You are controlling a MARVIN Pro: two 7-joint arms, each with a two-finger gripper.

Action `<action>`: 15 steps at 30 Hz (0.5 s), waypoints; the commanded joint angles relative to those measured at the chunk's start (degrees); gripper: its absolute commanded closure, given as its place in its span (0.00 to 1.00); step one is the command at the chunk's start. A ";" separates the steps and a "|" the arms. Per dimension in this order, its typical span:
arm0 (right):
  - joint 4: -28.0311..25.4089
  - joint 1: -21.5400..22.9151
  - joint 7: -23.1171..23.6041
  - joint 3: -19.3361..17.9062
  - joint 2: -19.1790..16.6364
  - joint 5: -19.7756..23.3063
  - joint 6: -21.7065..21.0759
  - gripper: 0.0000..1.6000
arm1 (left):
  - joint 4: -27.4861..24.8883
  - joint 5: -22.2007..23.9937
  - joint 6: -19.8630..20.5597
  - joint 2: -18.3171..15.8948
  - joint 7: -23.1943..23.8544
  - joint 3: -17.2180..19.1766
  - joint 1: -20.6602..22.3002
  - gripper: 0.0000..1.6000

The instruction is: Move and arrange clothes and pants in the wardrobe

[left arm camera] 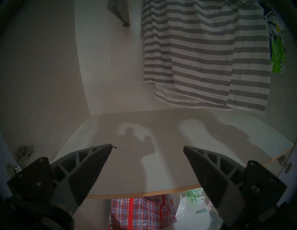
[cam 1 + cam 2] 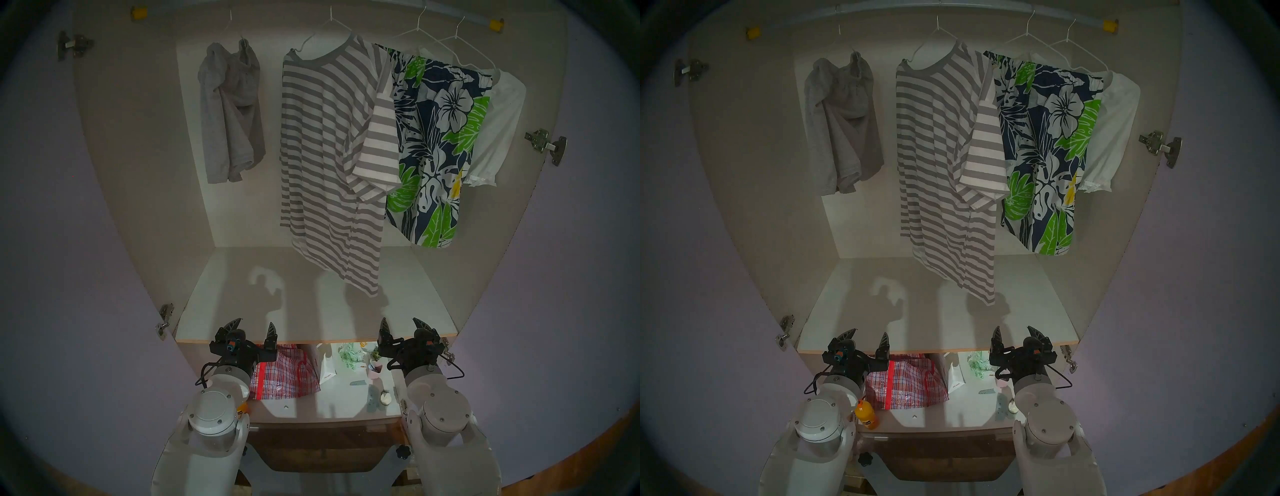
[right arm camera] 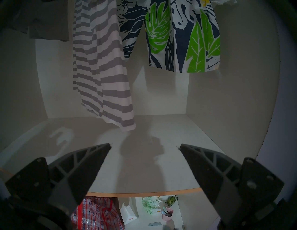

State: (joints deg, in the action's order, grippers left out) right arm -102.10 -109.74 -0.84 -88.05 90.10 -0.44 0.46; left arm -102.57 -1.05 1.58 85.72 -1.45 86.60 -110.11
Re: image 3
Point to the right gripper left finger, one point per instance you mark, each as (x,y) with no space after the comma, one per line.
(69,176)

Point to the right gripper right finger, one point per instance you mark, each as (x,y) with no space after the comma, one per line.
(222,180)

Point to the grey white striped shirt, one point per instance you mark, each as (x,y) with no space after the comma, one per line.
(102,69)

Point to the tropical leaf print shorts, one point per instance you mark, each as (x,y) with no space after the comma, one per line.
(181,34)

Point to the plain white shirt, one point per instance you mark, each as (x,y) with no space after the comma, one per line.
(224,1)

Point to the lilac wardrobe door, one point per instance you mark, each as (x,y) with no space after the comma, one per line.
(285,116)

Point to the red plaid woven bag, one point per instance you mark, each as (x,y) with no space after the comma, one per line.
(97,215)

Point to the green white plastic bag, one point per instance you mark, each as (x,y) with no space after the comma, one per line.
(150,205)

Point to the grey comb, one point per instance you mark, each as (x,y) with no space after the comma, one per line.
(155,224)

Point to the plain grey shirt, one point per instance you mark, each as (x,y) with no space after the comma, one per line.
(46,20)

